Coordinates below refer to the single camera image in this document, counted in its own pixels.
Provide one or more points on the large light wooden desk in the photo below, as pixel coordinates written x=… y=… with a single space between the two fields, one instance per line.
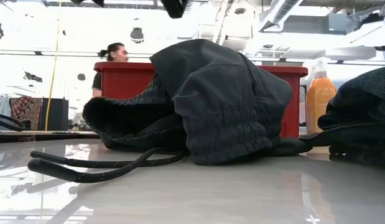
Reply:
x=39 y=137

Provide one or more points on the red patterned cloth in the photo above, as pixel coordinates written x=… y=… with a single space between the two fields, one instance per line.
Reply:
x=25 y=110

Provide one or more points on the silver ventilation duct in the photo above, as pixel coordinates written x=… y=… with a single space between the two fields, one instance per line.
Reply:
x=282 y=12

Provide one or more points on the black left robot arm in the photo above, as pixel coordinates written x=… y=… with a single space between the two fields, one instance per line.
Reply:
x=97 y=2

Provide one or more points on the orange spray bottle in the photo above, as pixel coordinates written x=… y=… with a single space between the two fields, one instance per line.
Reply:
x=319 y=102

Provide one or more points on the red plastic bin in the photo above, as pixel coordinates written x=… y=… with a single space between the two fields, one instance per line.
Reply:
x=123 y=81

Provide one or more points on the grey fabric panel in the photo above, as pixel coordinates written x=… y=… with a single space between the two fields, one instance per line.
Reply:
x=1 y=112

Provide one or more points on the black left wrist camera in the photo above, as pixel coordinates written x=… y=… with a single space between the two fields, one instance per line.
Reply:
x=175 y=7

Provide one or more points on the black cabinet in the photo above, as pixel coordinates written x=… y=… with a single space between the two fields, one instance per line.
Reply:
x=57 y=115

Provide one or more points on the person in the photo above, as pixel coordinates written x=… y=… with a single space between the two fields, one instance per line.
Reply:
x=113 y=53

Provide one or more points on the dark blue denim jeans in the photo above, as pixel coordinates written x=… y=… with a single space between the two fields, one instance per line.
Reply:
x=360 y=102

